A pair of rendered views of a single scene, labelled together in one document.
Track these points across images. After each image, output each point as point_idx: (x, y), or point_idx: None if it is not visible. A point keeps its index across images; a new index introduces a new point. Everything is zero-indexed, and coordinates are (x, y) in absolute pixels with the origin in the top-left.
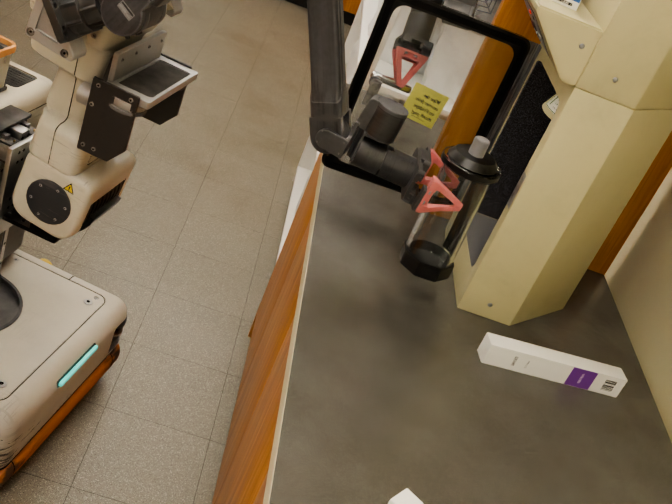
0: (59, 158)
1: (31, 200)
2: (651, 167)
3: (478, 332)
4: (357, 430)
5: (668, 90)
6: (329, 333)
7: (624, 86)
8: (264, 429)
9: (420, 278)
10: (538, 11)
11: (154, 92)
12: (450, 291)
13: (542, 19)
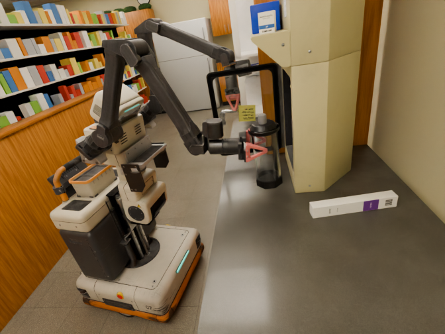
0: (130, 197)
1: (131, 215)
2: (363, 87)
3: (308, 201)
4: (246, 294)
5: (344, 42)
6: (229, 236)
7: (316, 52)
8: None
9: None
10: (251, 40)
11: (146, 159)
12: (291, 185)
13: (255, 43)
